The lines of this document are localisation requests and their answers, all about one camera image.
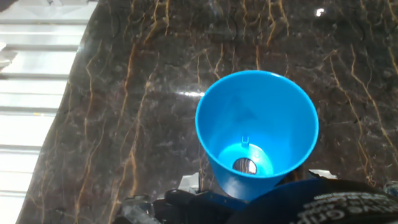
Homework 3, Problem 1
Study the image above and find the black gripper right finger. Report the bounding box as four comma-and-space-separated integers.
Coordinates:
307, 169, 339, 181

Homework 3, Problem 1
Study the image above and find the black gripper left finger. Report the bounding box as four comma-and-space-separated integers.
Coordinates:
154, 172, 248, 224

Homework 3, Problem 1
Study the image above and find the blue plastic cup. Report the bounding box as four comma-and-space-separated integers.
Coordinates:
195, 70, 320, 202

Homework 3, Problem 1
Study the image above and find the dark marble pattern mat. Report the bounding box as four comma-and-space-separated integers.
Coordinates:
15, 0, 398, 224

